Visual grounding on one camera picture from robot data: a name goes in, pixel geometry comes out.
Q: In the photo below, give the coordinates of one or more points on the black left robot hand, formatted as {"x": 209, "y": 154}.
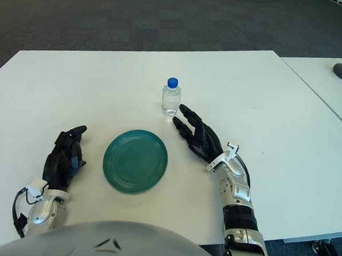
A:
{"x": 55, "y": 168}

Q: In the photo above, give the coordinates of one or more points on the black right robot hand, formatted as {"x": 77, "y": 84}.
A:
{"x": 207, "y": 144}

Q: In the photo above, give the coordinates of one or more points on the clear bottle blue cap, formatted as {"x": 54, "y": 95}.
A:
{"x": 171, "y": 100}

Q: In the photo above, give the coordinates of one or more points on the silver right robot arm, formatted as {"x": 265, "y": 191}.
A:
{"x": 239, "y": 194}

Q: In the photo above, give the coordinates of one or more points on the green round plate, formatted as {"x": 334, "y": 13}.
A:
{"x": 134, "y": 162}

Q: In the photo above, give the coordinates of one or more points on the silver robot torso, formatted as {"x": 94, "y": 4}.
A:
{"x": 96, "y": 244}

